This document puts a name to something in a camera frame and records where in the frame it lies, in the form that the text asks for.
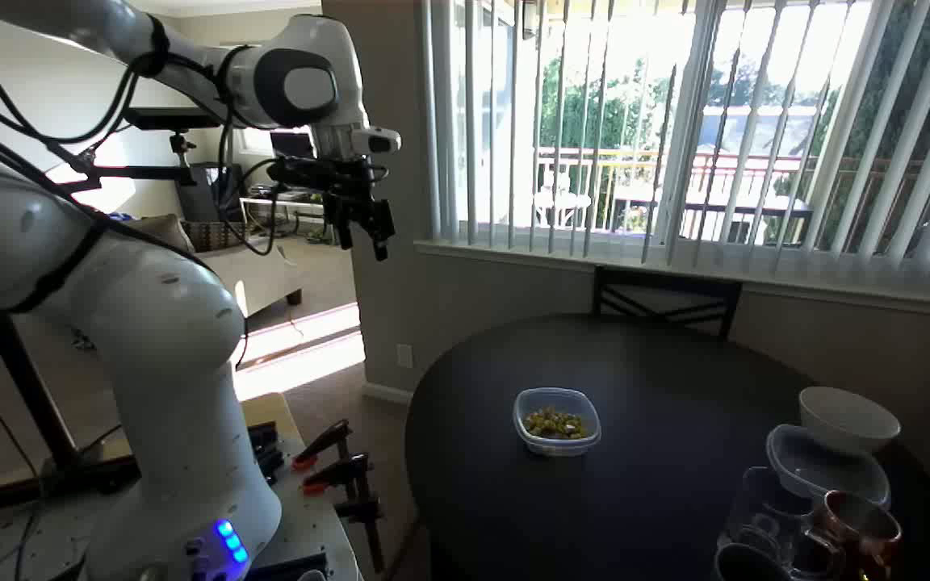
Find black chair back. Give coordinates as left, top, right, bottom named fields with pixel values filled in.
left=591, top=265, right=745, bottom=345

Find clear shallow bowl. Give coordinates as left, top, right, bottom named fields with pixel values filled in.
left=761, top=419, right=896, bottom=509

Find black bar clamp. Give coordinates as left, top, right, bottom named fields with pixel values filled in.
left=333, top=487, right=390, bottom=575

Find orange handled black clamp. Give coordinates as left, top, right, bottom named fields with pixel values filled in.
left=291, top=415, right=354, bottom=471
left=302, top=447, right=376, bottom=499

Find copper mug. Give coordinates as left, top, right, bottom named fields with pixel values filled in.
left=803, top=487, right=907, bottom=581

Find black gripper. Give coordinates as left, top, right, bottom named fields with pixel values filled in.
left=316, top=157, right=396, bottom=265

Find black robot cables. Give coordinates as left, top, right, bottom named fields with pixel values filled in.
left=0, top=0, right=282, bottom=262

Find white vertical window blinds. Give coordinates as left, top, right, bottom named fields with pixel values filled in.
left=428, top=0, right=930, bottom=305

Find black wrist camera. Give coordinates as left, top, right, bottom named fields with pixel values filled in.
left=268, top=156, right=323, bottom=198

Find white ceramic bowl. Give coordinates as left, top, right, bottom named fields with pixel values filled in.
left=793, top=384, right=905, bottom=458

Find black camera stand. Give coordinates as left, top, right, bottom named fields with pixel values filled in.
left=0, top=303, right=147, bottom=497

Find clear plastic bowl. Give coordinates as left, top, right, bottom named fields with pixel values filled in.
left=509, top=384, right=607, bottom=460

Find dark mug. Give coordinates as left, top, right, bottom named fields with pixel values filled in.
left=712, top=540, right=797, bottom=581

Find yellow food pieces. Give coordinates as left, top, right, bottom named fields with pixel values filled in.
left=524, top=407, right=593, bottom=441

